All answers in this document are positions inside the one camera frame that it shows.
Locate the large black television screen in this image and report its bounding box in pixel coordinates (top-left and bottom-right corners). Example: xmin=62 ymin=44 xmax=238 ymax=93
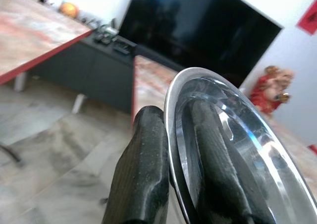
xmin=118 ymin=0 xmax=283 ymax=89

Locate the red paper wall decoration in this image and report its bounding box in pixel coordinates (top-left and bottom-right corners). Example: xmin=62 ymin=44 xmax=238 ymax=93
xmin=296 ymin=5 xmax=317 ymax=36

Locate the orange round ball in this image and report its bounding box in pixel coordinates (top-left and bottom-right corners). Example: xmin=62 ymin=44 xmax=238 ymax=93
xmin=60 ymin=2 xmax=80 ymax=18

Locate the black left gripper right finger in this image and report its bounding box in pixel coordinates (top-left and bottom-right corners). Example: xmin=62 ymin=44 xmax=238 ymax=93
xmin=189 ymin=100 xmax=276 ymax=224

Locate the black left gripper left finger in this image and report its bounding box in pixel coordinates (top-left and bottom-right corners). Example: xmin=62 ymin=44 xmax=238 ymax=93
xmin=101 ymin=106 xmax=170 ymax=224

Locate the red dressed figurine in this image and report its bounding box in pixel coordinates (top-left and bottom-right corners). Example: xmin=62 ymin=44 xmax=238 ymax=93
xmin=249 ymin=65 xmax=295 ymax=114

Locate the dark grey media cabinet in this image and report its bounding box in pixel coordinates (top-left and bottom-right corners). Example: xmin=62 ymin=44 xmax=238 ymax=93
xmin=29 ymin=30 xmax=189 ymax=115

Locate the black chair leg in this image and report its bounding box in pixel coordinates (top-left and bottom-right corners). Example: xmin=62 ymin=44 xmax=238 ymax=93
xmin=0 ymin=143 xmax=25 ymax=167

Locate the small grey electronic device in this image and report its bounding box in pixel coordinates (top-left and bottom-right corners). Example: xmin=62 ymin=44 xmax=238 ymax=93
xmin=98 ymin=24 xmax=118 ymax=36

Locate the shiny steel plate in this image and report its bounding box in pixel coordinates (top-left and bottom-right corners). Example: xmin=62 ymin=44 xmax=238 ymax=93
xmin=164 ymin=66 xmax=317 ymax=224

